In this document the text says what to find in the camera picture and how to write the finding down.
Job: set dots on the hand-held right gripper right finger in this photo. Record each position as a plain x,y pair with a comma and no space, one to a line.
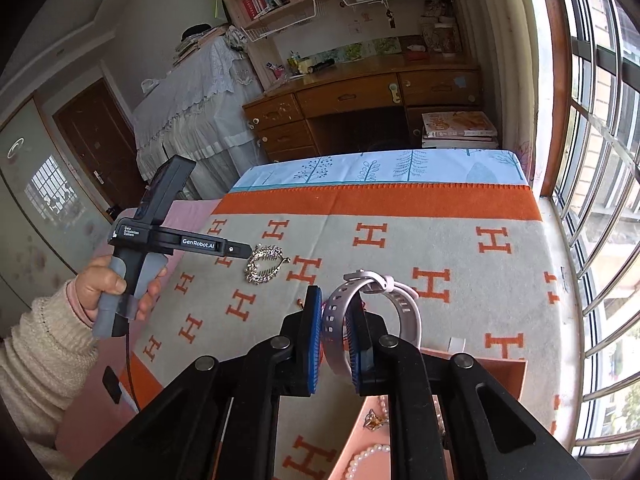
352,345

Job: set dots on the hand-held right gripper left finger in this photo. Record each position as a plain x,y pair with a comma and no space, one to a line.
314,340

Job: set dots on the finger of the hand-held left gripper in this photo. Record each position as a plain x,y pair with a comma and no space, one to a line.
237,248
230,260

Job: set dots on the silver rhinestone hair clip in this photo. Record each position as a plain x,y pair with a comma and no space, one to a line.
265,265

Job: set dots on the small gold pendant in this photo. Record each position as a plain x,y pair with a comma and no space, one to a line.
374,421

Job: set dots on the pink rectangular box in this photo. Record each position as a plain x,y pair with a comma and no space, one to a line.
507,380

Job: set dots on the person's left forearm cream sleeve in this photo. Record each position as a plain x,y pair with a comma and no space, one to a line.
40,370

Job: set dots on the person's left hand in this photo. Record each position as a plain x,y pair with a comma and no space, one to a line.
95,282

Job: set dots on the frosted glass sliding door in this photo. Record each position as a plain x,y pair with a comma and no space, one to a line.
45,220

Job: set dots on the brown wooden door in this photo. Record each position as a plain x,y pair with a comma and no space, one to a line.
95,135

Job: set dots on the white lace furniture cover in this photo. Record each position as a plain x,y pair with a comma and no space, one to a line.
190,105

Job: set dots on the orange and grey printed blanket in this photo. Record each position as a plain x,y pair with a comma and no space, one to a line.
400,210

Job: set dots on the wooden desk with drawers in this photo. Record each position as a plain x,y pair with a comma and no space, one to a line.
350,95

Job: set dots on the pile of books and hat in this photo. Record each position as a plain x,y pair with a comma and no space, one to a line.
197,40

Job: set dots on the black flashlight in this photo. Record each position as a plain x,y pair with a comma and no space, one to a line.
321,65

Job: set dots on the stack of large books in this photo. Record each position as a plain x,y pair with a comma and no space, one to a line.
457,127

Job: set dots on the row of red books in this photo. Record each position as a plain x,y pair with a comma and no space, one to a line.
262,2

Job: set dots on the glass jar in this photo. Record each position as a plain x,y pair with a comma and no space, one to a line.
440,37

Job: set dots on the metal window grille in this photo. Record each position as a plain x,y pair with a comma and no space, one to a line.
600,160

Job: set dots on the light curtain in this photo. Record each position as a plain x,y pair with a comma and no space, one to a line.
490,35

